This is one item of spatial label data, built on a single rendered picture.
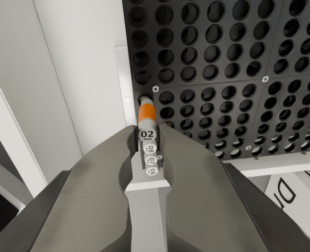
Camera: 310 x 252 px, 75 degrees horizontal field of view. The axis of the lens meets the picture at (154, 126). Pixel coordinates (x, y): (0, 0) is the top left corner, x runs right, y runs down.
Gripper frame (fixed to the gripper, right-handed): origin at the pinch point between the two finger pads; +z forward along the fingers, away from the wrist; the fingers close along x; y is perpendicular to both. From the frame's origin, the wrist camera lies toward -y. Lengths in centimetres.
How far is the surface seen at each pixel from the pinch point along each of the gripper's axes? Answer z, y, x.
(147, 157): 4.4, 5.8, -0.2
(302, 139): 6.5, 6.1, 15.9
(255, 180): 21.3, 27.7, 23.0
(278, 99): 6.1, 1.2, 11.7
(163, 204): 66, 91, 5
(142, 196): 99, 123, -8
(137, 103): 5.4, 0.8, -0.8
